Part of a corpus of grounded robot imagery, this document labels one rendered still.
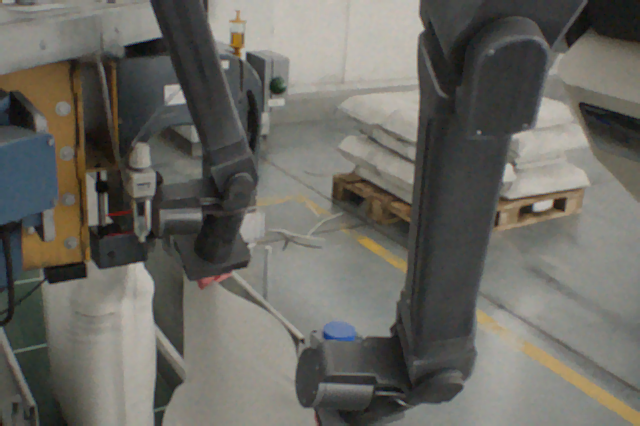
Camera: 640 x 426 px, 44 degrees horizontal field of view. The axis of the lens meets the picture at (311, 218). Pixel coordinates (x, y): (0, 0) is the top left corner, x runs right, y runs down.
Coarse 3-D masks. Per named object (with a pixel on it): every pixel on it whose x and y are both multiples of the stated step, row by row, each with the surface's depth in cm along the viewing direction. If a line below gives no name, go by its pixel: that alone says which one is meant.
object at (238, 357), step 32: (192, 288) 126; (224, 288) 116; (192, 320) 129; (224, 320) 118; (256, 320) 113; (192, 352) 131; (224, 352) 106; (256, 352) 115; (288, 352) 106; (192, 384) 128; (224, 384) 108; (256, 384) 100; (288, 384) 96; (192, 416) 121; (224, 416) 109; (256, 416) 102; (288, 416) 97
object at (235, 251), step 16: (176, 240) 115; (192, 240) 115; (208, 240) 111; (224, 240) 111; (240, 240) 118; (192, 256) 114; (208, 256) 113; (224, 256) 113; (240, 256) 116; (192, 272) 112
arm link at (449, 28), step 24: (432, 0) 42; (456, 0) 40; (480, 0) 38; (504, 0) 38; (528, 0) 38; (552, 0) 38; (576, 0) 39; (456, 24) 39; (480, 24) 39; (552, 24) 40; (456, 48) 40; (552, 48) 41; (456, 72) 41
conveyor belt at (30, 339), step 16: (32, 272) 260; (16, 288) 249; (32, 288) 250; (0, 304) 239; (32, 304) 240; (16, 320) 231; (32, 320) 231; (16, 336) 222; (32, 336) 223; (16, 352) 215; (32, 352) 215; (32, 368) 208; (48, 368) 208; (32, 384) 201; (48, 384) 202; (160, 384) 205; (48, 400) 195; (160, 400) 198; (48, 416) 189; (160, 416) 192
